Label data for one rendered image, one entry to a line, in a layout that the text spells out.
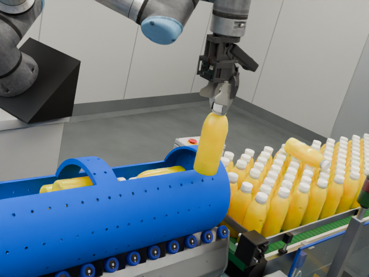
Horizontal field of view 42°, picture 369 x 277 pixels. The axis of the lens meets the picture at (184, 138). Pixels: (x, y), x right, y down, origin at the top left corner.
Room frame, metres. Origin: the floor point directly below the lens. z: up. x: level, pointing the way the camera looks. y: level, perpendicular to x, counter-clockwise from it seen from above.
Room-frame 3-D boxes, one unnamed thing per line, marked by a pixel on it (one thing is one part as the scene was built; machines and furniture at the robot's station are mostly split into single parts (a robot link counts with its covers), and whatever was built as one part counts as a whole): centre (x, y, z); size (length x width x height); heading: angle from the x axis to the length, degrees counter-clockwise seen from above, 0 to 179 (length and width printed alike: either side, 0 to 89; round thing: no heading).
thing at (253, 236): (1.38, -0.31, 0.95); 0.10 x 0.07 x 0.10; 45
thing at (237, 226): (1.54, -0.19, 0.96); 0.40 x 0.01 x 0.03; 45
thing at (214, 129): (1.25, -0.08, 1.33); 0.07 x 0.07 x 0.19
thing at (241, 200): (1.53, -0.26, 0.99); 0.07 x 0.07 x 0.19
